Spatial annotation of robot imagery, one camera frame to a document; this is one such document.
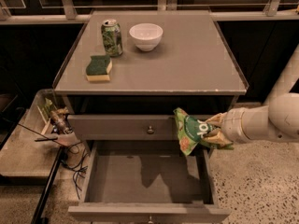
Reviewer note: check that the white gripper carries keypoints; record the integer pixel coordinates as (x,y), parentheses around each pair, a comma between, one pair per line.
(233,125)

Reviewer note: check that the green rice chip bag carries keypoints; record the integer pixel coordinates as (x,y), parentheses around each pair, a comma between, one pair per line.
(191,132)

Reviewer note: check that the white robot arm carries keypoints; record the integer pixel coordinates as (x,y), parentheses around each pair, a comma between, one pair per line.
(276,120)

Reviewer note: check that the brass top drawer knob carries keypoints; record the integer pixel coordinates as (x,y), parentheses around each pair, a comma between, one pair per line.
(150,130)

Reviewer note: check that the brass drawer knob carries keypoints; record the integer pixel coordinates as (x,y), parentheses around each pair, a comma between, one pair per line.
(150,221)
(150,130)

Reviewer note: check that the open grey middle drawer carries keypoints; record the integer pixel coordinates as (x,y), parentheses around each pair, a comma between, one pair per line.
(128,182)

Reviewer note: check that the grey drawer cabinet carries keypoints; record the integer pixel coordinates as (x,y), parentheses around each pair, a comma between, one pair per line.
(191,69)

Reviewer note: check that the brass middle drawer knob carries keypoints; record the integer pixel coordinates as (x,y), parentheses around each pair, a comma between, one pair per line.
(150,221)

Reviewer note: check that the closed grey top drawer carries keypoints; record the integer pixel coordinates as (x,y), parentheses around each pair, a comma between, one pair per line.
(123,127)

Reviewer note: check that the white ceramic bowl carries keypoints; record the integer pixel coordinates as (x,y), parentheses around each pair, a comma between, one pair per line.
(146,36)

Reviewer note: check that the metal window railing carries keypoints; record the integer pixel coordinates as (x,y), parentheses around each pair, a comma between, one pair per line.
(79,11)

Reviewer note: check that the green and yellow sponge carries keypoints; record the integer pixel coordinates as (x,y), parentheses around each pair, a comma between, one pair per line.
(99,68)

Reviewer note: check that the green soda can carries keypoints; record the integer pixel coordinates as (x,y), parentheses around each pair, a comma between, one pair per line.
(111,36)

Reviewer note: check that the clutter items in bin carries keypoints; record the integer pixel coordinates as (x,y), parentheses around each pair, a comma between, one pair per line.
(50,113)

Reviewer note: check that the clear plastic bin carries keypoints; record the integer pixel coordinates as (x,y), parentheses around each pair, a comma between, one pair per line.
(32,147)

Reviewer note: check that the black floor rail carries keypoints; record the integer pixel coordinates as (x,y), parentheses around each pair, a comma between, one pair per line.
(37,219)

